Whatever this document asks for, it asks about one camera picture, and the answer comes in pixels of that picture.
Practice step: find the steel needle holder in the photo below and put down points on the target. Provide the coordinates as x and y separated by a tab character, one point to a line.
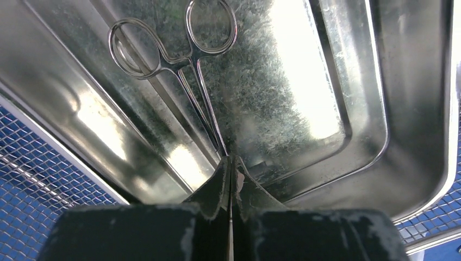
175	65

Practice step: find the metal mesh tray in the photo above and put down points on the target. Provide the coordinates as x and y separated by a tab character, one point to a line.
39	182

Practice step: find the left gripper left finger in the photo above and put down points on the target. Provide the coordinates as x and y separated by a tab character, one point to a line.
196	229

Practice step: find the steel instrument pan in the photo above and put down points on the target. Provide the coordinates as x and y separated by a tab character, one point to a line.
330	104

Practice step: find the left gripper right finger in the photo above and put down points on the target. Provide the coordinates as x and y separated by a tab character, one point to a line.
265	229

